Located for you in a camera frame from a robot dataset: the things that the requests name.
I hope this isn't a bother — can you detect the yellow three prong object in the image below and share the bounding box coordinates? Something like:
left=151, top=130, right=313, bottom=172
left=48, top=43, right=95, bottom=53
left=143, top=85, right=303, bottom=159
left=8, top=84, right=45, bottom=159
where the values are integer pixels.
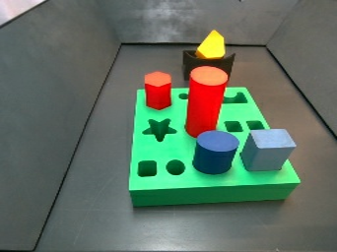
left=195, top=30, right=225, bottom=59

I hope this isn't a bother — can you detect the green foam shape board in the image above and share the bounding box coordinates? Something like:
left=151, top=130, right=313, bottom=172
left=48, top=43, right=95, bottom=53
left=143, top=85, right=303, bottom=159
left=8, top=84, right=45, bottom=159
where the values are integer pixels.
left=128, top=88, right=299, bottom=207

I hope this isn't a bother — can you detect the dark blue cylinder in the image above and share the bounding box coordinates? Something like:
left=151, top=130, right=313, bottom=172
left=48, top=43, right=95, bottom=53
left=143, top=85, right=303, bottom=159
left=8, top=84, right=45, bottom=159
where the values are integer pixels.
left=192, top=130, right=239, bottom=174

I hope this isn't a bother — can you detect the red hexagonal prism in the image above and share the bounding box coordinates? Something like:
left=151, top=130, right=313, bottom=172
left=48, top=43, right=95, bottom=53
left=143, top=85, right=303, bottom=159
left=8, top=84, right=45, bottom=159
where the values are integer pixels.
left=144, top=71, right=171, bottom=110

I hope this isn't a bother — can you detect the tall red cylinder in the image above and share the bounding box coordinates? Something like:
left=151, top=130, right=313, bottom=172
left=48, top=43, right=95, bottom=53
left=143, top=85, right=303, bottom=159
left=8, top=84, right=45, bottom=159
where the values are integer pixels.
left=186, top=66, right=227, bottom=138

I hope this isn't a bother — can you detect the light blue square block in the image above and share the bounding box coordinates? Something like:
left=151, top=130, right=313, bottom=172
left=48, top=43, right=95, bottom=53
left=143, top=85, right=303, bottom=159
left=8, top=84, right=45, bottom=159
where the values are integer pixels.
left=241, top=129, right=295, bottom=171

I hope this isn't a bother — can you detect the black curved fixture bracket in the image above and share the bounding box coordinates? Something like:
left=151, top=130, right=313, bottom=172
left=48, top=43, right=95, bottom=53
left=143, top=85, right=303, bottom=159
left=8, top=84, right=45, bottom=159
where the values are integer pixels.
left=183, top=50, right=235, bottom=81

